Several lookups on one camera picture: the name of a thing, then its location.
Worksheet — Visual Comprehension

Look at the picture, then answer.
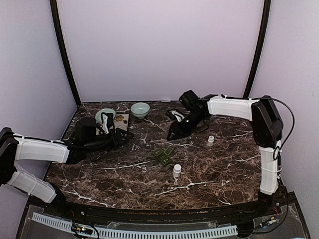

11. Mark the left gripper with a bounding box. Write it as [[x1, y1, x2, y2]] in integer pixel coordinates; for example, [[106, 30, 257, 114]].
[[84, 128, 134, 153]]

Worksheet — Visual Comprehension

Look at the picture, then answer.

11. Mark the white slotted cable duct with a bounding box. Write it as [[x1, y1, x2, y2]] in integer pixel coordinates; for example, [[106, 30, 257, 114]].
[[31, 213, 238, 239]]

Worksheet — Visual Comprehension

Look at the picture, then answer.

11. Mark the black frame post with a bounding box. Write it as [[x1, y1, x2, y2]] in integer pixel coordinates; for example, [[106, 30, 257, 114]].
[[243, 0, 272, 98], [49, 0, 82, 107]]

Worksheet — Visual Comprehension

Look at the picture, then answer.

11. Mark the teal ceramic bowl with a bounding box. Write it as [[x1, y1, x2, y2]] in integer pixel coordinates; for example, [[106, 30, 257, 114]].
[[131, 102, 150, 119], [95, 108, 116, 124]]

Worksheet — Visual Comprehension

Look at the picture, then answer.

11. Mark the left teal ceramic bowl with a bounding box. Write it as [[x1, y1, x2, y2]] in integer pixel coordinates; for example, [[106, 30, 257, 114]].
[[95, 108, 116, 124]]

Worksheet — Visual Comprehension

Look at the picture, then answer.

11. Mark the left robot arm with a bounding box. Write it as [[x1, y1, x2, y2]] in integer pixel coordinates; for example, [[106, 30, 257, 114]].
[[0, 114, 134, 217]]

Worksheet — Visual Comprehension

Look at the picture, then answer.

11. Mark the white pill bottle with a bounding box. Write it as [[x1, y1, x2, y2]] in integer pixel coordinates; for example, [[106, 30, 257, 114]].
[[173, 164, 181, 178], [207, 135, 214, 146]]

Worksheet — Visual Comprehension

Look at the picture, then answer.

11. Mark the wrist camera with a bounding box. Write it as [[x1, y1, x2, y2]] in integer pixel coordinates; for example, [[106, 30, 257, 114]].
[[165, 109, 185, 122], [102, 114, 114, 134]]

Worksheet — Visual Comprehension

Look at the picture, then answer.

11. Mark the left black frame post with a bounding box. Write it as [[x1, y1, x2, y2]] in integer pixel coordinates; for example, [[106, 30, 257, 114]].
[[49, 0, 82, 107]]

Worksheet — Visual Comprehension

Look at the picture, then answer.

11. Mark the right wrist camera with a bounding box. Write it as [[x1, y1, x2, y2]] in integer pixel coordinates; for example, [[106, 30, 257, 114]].
[[165, 109, 185, 122]]

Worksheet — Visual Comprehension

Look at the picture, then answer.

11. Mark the right black frame post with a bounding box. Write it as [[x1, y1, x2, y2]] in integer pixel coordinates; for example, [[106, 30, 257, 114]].
[[243, 0, 272, 98]]

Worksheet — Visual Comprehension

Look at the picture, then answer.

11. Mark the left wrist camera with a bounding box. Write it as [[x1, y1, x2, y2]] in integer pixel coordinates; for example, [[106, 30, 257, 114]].
[[102, 114, 114, 134]]

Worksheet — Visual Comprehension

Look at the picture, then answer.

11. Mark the black front table rail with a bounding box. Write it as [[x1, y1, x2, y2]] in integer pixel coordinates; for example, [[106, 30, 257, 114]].
[[41, 185, 282, 226]]

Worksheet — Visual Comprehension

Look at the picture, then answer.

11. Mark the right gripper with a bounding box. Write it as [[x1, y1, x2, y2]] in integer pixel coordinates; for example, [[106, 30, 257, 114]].
[[167, 111, 206, 141]]

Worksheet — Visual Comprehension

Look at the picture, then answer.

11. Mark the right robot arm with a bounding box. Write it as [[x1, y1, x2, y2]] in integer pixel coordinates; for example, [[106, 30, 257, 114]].
[[167, 90, 287, 196]]

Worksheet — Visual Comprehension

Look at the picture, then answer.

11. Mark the right teal ceramic bowl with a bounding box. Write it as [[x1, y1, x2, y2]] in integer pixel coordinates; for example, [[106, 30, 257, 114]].
[[131, 102, 150, 119]]

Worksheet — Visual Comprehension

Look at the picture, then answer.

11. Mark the square floral ceramic plate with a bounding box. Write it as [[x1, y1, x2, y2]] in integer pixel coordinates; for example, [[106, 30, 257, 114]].
[[96, 113, 130, 136]]

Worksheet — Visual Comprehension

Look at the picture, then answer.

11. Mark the small green circuit board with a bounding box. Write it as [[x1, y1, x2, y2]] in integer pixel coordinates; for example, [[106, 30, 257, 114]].
[[71, 223, 93, 236]]

